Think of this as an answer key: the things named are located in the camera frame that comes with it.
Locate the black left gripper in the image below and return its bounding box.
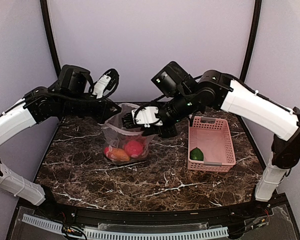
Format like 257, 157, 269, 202
59, 93, 122, 123

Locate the clear zip top bag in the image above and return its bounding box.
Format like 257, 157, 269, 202
101, 103, 155, 165

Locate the pink perforated plastic basket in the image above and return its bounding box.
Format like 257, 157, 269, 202
187, 116, 236, 173

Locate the orange yellow mango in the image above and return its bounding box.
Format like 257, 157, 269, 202
108, 148, 130, 162

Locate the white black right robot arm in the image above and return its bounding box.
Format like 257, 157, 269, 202
134, 61, 300, 217

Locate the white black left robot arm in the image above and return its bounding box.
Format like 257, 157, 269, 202
0, 64, 121, 218

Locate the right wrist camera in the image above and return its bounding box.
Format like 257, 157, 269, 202
121, 106, 163, 129

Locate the black left frame post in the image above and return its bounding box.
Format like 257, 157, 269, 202
39, 0, 61, 77

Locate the black frame post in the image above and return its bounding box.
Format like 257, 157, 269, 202
39, 0, 61, 77
239, 0, 262, 82

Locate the white slotted cable duct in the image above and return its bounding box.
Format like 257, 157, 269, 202
22, 214, 229, 240

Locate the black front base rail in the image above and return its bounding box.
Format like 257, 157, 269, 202
17, 193, 292, 232

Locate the black right frame post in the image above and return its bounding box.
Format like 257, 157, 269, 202
239, 0, 262, 82

